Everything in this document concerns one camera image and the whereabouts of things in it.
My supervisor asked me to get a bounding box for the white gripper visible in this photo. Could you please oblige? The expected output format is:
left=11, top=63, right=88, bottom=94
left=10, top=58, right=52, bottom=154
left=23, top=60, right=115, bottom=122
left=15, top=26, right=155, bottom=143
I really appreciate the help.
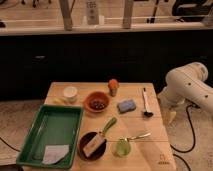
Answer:
left=157, top=87, right=185, bottom=125

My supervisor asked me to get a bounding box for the blue sponge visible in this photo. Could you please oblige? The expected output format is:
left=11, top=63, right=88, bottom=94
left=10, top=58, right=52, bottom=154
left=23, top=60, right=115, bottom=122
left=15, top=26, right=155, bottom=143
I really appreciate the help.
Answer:
left=117, top=99, right=136, bottom=113

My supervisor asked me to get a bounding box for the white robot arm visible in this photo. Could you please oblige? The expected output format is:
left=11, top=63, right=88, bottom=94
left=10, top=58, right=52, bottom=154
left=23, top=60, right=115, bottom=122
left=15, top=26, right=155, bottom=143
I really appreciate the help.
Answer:
left=157, top=62, right=213, bottom=125

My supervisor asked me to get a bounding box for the green plastic tray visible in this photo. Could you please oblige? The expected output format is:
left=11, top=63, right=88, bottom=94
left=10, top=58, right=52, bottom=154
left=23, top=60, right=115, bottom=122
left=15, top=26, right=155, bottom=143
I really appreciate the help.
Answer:
left=16, top=105, right=83, bottom=169

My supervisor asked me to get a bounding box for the grey cloth in tray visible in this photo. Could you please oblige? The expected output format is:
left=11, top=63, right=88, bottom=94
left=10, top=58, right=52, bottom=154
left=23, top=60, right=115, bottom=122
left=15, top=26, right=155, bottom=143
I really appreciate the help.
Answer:
left=42, top=145, right=69, bottom=164

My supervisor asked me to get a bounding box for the silver spoon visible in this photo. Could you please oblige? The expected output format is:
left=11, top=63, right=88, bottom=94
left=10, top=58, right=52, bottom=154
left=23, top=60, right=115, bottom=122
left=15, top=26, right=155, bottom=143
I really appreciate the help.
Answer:
left=124, top=133, right=151, bottom=142

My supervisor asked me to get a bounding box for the green small cup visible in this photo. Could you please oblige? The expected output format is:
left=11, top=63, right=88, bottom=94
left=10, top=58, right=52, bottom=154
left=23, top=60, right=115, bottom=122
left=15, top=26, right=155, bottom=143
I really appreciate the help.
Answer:
left=115, top=139, right=131, bottom=157

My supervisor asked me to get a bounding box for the orange bowl with beans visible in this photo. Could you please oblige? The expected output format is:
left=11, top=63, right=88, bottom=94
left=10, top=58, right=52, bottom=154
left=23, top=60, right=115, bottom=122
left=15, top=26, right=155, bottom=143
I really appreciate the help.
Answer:
left=83, top=91, right=109, bottom=113

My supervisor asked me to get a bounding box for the dark brown bowl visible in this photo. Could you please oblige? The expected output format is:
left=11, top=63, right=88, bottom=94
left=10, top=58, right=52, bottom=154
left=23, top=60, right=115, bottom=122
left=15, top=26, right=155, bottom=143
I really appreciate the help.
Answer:
left=78, top=132, right=107, bottom=161

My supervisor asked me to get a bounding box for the white small cup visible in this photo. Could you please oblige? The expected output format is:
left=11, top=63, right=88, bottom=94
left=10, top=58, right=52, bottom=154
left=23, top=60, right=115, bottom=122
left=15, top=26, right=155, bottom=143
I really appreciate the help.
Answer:
left=63, top=86, right=78, bottom=103

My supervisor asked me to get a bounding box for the yellow small item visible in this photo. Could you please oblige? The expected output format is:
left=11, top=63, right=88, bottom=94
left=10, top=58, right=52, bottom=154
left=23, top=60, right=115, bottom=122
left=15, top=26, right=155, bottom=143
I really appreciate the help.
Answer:
left=53, top=98, right=65, bottom=105

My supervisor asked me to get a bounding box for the white remote on shelf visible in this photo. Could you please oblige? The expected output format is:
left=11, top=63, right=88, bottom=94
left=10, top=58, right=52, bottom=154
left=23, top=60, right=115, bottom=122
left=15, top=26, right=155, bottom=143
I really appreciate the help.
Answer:
left=86, top=0, right=99, bottom=25

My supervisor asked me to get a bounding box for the black cable on floor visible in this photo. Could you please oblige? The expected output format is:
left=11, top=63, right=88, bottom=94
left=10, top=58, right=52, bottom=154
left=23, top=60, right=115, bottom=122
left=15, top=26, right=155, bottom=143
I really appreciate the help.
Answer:
left=170, top=103, right=201, bottom=171

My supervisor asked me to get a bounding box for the green handled spatula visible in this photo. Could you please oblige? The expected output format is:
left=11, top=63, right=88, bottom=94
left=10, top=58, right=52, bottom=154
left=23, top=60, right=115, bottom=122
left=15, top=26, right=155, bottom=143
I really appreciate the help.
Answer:
left=79, top=117, right=117, bottom=160

